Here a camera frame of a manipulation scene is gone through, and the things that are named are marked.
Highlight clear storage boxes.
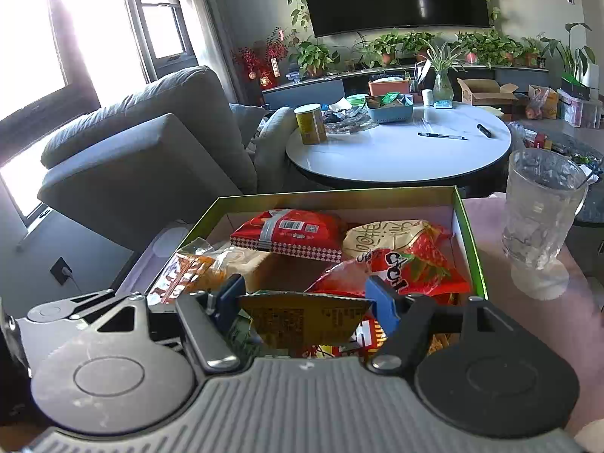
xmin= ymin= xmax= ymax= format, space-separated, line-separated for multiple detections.
xmin=557 ymin=88 xmax=604 ymax=130

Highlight orange snack packet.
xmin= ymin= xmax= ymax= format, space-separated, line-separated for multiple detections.
xmin=150 ymin=238 xmax=248 ymax=305

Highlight yellow green snack packet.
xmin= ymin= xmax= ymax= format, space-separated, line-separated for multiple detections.
xmin=237 ymin=291 xmax=374 ymax=357

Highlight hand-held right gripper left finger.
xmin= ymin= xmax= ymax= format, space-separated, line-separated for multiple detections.
xmin=96 ymin=274 xmax=247 ymax=373

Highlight red flower decoration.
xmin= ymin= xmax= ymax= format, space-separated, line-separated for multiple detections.
xmin=233 ymin=27 xmax=290 ymax=89

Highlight wall socket with cable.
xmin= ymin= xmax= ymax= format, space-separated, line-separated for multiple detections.
xmin=49 ymin=256 xmax=83 ymax=293

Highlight round white table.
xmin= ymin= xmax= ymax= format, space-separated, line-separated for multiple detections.
xmin=285 ymin=103 xmax=513 ymax=190

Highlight red checkered snack packet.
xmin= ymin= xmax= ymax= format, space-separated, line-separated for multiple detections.
xmin=230 ymin=209 xmax=346 ymax=263

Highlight red and cream snack packet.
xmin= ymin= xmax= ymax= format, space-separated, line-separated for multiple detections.
xmin=342 ymin=219 xmax=455 ymax=266

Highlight glass vase with plant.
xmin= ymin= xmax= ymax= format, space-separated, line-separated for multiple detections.
xmin=424 ymin=42 xmax=467 ymax=103

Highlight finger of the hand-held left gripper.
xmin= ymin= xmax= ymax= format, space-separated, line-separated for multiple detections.
xmin=70 ymin=290 xmax=117 ymax=318

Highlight orange storage box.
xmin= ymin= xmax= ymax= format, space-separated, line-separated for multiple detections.
xmin=368 ymin=79 xmax=410 ymax=98

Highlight green cardboard box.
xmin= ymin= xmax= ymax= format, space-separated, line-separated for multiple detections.
xmin=176 ymin=186 xmax=488 ymax=304

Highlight pink dotted tablecloth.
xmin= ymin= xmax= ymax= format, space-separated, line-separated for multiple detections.
xmin=111 ymin=196 xmax=604 ymax=435

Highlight large leafy plant white pot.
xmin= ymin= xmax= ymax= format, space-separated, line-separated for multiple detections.
xmin=539 ymin=22 xmax=601 ymax=90

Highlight grey television cabinet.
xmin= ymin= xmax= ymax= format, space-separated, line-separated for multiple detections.
xmin=261 ymin=66 xmax=551 ymax=110

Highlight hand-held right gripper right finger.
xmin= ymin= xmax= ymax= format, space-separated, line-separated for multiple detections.
xmin=365 ymin=277 xmax=520 ymax=371

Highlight orange plastic bag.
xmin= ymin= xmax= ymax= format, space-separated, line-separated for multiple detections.
xmin=525 ymin=84 xmax=561 ymax=120

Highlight blue basket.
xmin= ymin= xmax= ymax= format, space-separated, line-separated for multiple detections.
xmin=365 ymin=93 xmax=416 ymax=124

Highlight grey sofa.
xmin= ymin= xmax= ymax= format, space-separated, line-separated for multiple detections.
xmin=37 ymin=65 xmax=298 ymax=258

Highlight window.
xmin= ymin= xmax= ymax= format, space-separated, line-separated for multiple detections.
xmin=123 ymin=0 xmax=200 ymax=82

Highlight red chip packet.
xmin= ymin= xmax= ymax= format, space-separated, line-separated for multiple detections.
xmin=304 ymin=248 xmax=473 ymax=299

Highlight yellow can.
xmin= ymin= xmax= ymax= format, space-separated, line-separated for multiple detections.
xmin=294 ymin=103 xmax=328 ymax=145

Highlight row of potted plants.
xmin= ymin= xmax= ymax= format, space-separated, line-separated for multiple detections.
xmin=287 ymin=28 xmax=545 ymax=79

